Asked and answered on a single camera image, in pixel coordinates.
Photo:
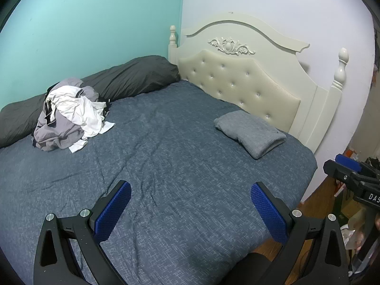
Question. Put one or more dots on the dark grey long pillow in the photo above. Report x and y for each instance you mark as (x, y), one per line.
(133, 74)

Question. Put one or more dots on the grey knit sweater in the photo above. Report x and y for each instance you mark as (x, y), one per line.
(252, 133)

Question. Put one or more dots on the cream tufted headboard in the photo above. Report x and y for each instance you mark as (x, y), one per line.
(237, 80)

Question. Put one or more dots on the black garment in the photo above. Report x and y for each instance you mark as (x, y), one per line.
(105, 107)

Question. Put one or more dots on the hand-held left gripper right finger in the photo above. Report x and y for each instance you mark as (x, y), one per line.
(268, 210)

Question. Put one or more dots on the bed with blue patterned sheet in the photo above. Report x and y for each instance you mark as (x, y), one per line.
(178, 154)

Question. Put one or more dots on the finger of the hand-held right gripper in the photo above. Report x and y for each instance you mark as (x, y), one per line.
(335, 169)
(347, 161)

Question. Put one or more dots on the person's dark trousers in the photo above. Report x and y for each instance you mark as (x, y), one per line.
(252, 268)

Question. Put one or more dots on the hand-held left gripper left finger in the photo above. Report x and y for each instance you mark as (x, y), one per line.
(114, 210)

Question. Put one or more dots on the lilac grey garment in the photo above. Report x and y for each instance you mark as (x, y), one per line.
(53, 133)

